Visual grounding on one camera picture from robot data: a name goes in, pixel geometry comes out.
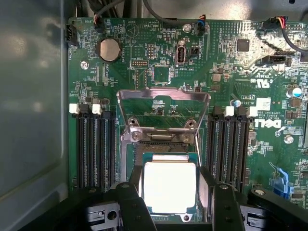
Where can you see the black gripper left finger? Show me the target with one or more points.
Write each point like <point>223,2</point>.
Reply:
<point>134,211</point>

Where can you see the internal USB port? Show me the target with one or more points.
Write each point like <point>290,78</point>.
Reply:
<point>181,54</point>

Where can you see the silver coin cell battery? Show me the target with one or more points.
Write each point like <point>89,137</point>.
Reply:
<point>110,49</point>

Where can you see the black square chip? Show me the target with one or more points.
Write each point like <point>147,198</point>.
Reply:
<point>243,45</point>

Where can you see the silver motherboard screw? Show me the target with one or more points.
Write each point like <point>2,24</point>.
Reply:
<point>288,139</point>
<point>84,65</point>
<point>186,28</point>

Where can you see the white label sticker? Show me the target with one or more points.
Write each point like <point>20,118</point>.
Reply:
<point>263,106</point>

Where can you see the black board edge connector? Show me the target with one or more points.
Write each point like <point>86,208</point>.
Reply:
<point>71,34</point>

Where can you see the large silver capacitor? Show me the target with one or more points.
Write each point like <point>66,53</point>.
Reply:
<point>295,92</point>

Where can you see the small silver capacitor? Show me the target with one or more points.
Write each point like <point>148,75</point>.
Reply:
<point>235,103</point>

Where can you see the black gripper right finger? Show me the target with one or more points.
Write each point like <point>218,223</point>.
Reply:
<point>223,211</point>

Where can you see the silver metal socket cover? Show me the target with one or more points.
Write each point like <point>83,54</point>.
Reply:
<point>166,92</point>

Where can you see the CPU socket with metal frame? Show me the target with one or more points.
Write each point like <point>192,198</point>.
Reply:
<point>125,156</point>

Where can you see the RAM slot with white latch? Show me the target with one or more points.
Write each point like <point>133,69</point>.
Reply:
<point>225,149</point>
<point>244,149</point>
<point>80,149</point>
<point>98,149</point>

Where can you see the green Dell motherboard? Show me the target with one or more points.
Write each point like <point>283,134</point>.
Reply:
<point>216,62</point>

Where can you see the blue expansion slot latch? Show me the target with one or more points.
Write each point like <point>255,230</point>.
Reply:
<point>282,183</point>

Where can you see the grey metal PC case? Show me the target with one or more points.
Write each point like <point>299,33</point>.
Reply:
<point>29,96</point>

